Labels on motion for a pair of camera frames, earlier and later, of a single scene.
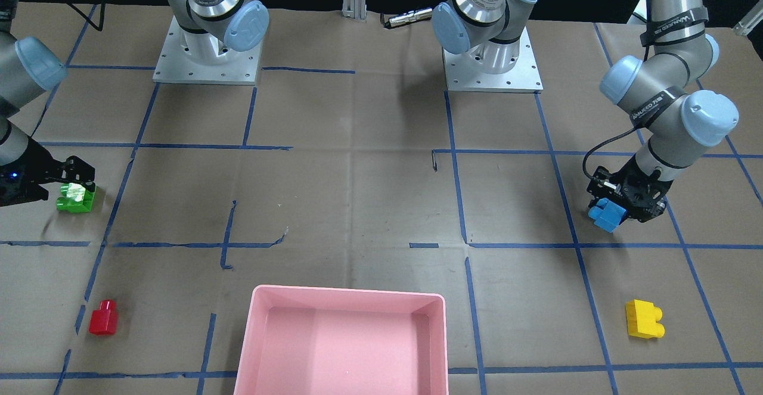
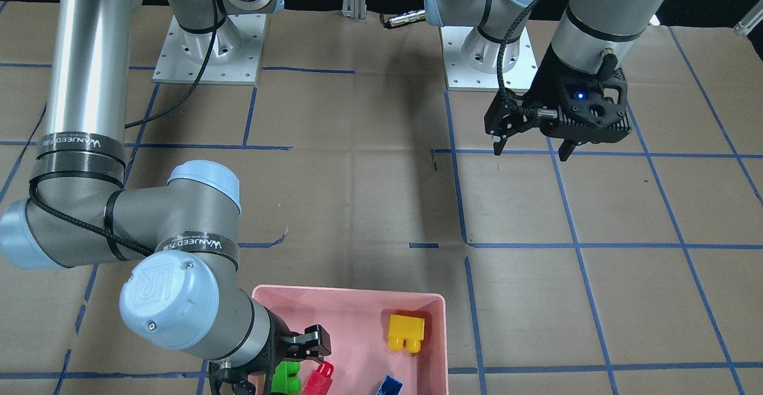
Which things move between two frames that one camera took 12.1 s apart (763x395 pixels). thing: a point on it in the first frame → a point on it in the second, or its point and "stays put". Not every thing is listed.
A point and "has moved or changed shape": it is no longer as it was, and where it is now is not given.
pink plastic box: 315,341 stays put
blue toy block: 607,214 → 390,386
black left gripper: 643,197 → 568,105
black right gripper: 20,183 → 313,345
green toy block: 76,198 has moved or changed shape
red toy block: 103,321 → 320,381
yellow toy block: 642,317 → 405,328
